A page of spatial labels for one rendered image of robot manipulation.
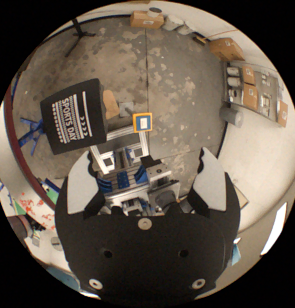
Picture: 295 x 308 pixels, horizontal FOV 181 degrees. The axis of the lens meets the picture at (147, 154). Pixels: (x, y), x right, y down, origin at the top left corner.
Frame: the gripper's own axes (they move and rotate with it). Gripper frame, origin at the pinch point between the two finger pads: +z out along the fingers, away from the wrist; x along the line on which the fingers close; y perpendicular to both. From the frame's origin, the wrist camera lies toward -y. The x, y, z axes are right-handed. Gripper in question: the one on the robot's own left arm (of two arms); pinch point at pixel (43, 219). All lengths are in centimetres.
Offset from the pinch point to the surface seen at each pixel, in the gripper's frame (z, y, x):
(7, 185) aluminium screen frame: -41.8, 24.4, -4.1
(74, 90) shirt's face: -13, 60, 39
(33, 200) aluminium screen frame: -38.1, 25.4, -6.8
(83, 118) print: 0, 59, 24
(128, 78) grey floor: 11, 162, 67
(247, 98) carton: -130, 278, -106
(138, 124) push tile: -6, 81, -5
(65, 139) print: 14, 44, 27
